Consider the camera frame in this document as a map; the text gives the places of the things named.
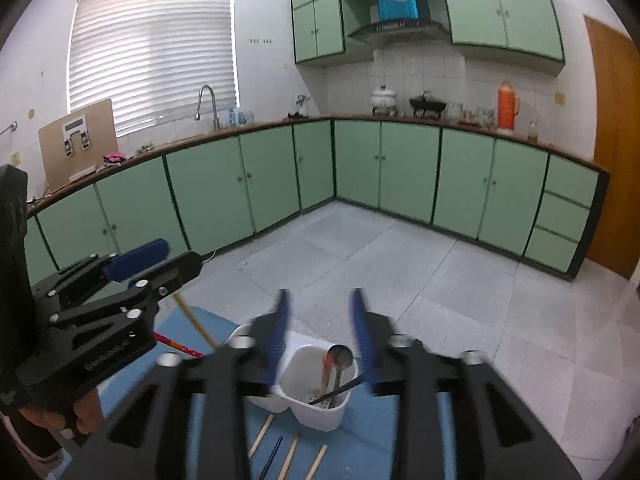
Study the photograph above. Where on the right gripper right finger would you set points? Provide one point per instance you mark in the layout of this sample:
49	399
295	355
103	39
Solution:
457	418

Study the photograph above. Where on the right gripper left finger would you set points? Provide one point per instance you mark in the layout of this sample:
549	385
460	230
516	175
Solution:
185	418

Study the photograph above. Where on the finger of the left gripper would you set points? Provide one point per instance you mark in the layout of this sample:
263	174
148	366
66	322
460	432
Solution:
126	302
87	276

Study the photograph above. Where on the red-tipped wooden chopstick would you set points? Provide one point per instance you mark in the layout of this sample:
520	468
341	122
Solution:
176	346

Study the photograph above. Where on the plain wooden chopstick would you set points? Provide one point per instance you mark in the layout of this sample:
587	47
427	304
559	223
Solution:
260	435

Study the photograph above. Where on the plain bamboo chopstick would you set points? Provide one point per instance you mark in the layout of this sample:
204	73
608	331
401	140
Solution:
288	458

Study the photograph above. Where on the dark black chopstick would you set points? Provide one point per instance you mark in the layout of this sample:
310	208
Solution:
339	390

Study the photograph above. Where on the black spoon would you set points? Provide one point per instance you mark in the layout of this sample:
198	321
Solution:
342	359

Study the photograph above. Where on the red-end wooden chopstick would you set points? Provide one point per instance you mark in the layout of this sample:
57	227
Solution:
317	462

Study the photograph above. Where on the red patterned chopstick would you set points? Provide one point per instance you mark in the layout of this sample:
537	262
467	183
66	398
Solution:
327	367

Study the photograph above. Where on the green lower kitchen cabinets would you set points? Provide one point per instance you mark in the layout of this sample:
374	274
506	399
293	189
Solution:
529	203

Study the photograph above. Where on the person left hand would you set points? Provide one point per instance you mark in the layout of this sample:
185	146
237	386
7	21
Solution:
87	417

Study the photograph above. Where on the blue table mat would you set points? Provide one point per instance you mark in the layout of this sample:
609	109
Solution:
361	448

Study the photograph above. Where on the pink cloth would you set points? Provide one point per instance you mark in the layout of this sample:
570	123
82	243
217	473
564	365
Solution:
114	159

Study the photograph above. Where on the cardboard box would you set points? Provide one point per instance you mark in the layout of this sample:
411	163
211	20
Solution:
75	144

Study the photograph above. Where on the white double utensil holder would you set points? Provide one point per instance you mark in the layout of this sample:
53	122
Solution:
299	382

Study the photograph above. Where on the wooden door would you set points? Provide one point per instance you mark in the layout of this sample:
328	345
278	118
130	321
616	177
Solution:
615	244

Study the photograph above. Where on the white window blind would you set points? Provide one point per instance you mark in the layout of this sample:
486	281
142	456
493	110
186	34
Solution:
159	61

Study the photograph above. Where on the glass jar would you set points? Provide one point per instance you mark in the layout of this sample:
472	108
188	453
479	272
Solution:
532	133

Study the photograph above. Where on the white cooking pot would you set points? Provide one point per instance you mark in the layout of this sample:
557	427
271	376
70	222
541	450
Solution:
383	102

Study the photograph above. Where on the orange thermos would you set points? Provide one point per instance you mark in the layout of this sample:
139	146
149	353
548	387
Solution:
508	107

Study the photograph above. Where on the black wok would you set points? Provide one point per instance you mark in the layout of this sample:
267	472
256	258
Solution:
427	106

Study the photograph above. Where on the black range hood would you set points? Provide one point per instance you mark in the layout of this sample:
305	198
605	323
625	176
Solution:
380	34

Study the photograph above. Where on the blue box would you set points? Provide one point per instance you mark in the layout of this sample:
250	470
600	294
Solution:
389	10

